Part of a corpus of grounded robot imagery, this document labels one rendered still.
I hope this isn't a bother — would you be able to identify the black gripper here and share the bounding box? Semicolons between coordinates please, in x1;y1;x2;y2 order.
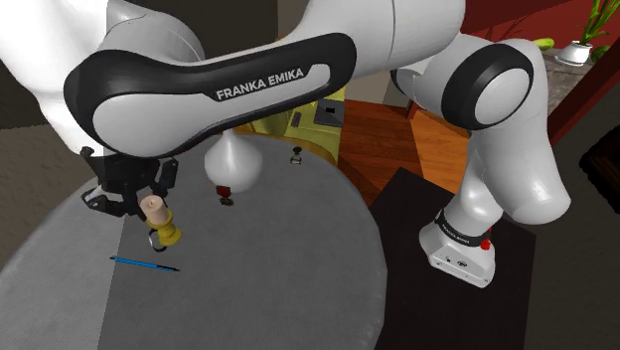
78;146;180;222

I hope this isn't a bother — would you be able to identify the beige candle in yellow holder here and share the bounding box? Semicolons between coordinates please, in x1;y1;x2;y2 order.
137;194;183;249

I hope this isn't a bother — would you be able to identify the blue pen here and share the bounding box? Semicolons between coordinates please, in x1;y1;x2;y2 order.
109;256;181;273

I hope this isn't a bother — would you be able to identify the white bulbous vase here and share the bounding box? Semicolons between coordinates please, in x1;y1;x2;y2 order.
204;129;264;194

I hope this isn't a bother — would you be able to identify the round grey table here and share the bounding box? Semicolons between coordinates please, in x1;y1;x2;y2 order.
0;132;388;350

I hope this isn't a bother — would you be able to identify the yellow cabinet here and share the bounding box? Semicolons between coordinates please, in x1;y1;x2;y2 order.
233;87;348;152

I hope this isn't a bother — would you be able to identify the dark robot stand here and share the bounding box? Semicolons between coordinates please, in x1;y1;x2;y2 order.
370;166;538;350

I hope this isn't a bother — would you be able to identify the green plant in white pot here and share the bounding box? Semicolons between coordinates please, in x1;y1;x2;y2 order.
554;0;620;68

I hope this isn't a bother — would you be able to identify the small black ring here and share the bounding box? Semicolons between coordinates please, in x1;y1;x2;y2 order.
147;229;170;254

